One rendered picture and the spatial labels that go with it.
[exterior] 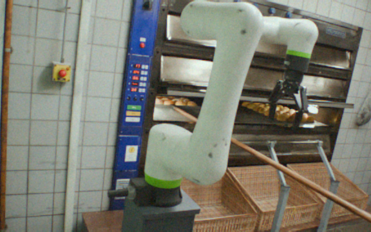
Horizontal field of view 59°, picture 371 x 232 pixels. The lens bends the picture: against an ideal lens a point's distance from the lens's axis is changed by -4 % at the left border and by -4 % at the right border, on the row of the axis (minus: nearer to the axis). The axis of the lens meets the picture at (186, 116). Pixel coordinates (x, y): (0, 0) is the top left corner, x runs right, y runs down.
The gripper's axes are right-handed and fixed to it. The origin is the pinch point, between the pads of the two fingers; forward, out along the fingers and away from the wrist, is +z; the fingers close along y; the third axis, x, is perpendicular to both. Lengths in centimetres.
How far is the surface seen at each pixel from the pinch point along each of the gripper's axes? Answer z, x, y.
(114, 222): 91, -30, -84
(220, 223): 78, 24, -50
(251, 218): 76, 47, -48
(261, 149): 48, 89, -96
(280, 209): 67, 60, -38
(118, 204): 87, -24, -99
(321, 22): -60, 126, -97
